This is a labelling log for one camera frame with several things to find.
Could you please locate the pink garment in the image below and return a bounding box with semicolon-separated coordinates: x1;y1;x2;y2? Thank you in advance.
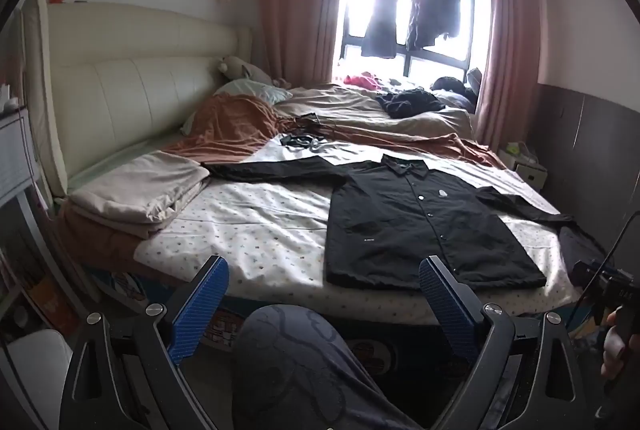
342;72;383;91

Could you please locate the teddy bear plush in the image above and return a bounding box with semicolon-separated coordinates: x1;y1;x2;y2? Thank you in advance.
217;54;291;88

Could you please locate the person's right hand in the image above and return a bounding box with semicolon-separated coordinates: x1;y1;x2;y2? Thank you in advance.
600;307;640;383

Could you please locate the bed with dotted sheet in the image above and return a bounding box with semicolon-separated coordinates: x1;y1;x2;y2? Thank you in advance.
135;137;586;326

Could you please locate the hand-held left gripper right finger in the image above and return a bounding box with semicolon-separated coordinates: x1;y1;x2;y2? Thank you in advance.
419;256;596;430

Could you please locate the beige duvet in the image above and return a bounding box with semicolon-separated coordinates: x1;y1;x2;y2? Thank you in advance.
272;84;476;143

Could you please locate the pale pillow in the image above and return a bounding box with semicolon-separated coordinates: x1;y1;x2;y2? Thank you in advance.
215;78;293;105

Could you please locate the black button-up shirt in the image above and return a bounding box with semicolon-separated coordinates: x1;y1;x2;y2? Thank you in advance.
202;154;598;293

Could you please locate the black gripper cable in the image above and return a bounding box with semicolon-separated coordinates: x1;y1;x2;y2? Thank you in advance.
570;202;640;315

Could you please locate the dark hanging garment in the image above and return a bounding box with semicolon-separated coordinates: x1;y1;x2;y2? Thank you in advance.
406;0;441;50
435;0;463;40
360;0;401;59

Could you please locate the dark pillow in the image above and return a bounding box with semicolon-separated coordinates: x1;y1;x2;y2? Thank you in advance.
431;76;478;111

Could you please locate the folded brown blanket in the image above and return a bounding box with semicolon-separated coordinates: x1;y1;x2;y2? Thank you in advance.
55;205;176;273

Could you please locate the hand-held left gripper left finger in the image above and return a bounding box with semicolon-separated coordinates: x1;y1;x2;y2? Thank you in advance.
60;255;231;430

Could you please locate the grey shelf unit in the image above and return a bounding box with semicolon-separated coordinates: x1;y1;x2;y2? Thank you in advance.
0;82;56;311

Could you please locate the rumpled brown blanket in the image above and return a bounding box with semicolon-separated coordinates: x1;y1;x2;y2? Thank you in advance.
162;94;506;171

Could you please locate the person's leg in patterned pants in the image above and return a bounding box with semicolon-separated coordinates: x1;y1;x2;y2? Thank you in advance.
231;304;426;430

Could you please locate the folded beige blanket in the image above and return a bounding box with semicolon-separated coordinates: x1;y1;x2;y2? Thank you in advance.
67;151;211;241

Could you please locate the black clothes pile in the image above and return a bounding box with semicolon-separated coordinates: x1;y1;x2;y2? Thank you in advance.
375;88;448;119

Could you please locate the white nightstand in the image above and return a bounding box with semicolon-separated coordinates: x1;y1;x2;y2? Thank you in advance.
497;142;548;188

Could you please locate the window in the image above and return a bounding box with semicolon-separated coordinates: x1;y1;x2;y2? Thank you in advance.
337;0;483;83

